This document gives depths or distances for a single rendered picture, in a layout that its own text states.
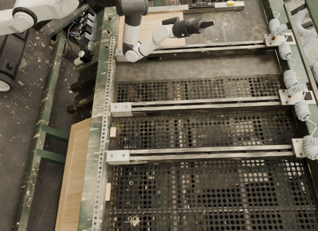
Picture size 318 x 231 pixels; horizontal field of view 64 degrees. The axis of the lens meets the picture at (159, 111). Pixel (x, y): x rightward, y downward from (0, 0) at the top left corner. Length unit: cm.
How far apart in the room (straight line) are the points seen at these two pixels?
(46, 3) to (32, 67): 88
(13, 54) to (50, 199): 116
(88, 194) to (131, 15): 96
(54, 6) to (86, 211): 117
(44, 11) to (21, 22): 17
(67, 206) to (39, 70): 124
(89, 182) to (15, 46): 129
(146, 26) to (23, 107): 119
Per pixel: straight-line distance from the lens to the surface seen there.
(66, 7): 170
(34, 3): 184
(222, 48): 179
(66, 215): 197
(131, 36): 148
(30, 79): 247
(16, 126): 227
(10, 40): 230
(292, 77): 159
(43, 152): 211
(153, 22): 204
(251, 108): 160
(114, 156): 144
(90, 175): 147
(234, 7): 215
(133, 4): 139
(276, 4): 212
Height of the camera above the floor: 195
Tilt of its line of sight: 31 degrees down
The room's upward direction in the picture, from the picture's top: 71 degrees clockwise
